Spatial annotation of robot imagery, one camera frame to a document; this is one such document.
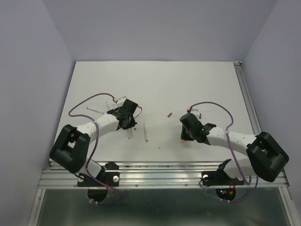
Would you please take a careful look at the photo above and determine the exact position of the beige capped white marker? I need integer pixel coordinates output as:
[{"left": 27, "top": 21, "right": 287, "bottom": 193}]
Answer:
[{"left": 143, "top": 123, "right": 149, "bottom": 142}]

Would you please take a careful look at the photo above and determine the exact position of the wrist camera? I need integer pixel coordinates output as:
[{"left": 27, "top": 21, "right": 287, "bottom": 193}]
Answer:
[
  {"left": 187, "top": 107, "right": 198, "bottom": 113},
  {"left": 113, "top": 96, "right": 127, "bottom": 107}
]

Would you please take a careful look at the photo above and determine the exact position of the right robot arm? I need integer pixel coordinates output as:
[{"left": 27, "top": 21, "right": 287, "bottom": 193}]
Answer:
[{"left": 180, "top": 113, "right": 289, "bottom": 186}]

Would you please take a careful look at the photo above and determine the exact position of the aluminium side rail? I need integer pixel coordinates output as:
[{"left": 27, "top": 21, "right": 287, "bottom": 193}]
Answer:
[{"left": 233, "top": 62, "right": 261, "bottom": 134}]

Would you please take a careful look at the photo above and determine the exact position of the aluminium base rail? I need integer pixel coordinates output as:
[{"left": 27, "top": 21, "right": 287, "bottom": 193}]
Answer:
[{"left": 39, "top": 161, "right": 289, "bottom": 189}]

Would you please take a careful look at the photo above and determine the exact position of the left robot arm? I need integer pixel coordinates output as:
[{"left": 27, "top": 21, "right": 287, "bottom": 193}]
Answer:
[{"left": 49, "top": 98, "right": 138, "bottom": 186}]

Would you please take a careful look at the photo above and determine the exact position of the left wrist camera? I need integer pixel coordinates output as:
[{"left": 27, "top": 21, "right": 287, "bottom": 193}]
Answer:
[{"left": 113, "top": 96, "right": 127, "bottom": 107}]

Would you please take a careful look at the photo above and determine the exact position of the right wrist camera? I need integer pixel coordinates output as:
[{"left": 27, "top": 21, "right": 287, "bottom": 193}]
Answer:
[{"left": 187, "top": 107, "right": 198, "bottom": 113}]

